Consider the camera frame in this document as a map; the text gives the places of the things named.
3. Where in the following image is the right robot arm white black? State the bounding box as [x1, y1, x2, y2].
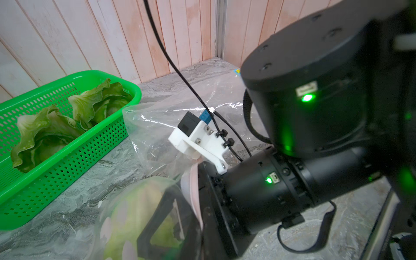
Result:
[136, 1, 416, 260]

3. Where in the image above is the chinese cabbage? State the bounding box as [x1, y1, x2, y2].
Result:
[68, 79, 133, 130]
[92, 177, 175, 260]
[11, 105, 85, 173]

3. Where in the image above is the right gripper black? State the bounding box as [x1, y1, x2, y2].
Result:
[136, 161, 247, 260]

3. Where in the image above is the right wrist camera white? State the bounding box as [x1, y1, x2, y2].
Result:
[168, 111, 235, 175]

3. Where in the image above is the clear zip bag blue seal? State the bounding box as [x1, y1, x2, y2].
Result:
[123, 70, 267, 178]

